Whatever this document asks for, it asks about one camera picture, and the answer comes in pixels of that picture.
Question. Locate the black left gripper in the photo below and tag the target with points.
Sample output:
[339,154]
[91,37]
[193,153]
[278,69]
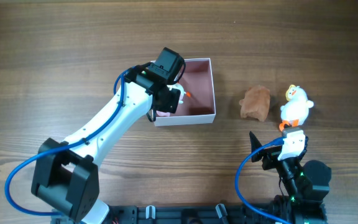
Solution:
[170,106]

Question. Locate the brown plush toy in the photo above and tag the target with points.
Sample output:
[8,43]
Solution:
[256,103]

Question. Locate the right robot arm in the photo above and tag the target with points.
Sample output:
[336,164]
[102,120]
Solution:
[306,186]

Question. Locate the white plush duck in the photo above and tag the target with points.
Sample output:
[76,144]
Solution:
[296,110]

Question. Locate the pink plush pig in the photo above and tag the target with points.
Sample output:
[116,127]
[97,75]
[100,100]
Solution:
[183,93]

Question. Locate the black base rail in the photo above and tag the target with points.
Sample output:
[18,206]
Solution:
[219,213]

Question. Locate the white cardboard box pink inside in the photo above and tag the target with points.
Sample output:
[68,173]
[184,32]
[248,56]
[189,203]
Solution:
[199,105]

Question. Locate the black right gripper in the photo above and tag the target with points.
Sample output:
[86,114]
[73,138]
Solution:
[270,158]

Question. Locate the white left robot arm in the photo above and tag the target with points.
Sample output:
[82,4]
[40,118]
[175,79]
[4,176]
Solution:
[66,174]

